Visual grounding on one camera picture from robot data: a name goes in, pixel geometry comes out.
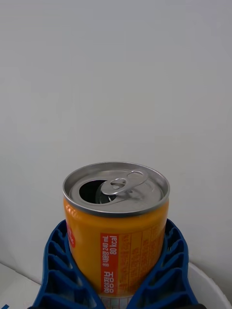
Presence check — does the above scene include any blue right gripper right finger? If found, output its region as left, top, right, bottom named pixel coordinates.
left=128, top=218, right=205, bottom=309

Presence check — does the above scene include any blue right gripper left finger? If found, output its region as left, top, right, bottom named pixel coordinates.
left=28, top=219, right=106, bottom=309

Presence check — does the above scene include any orange drink can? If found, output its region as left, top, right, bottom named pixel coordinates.
left=62, top=161, right=171, bottom=309

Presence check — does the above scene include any grey plastic waste bin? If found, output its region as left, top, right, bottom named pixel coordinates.
left=188, top=262, right=232, bottom=309

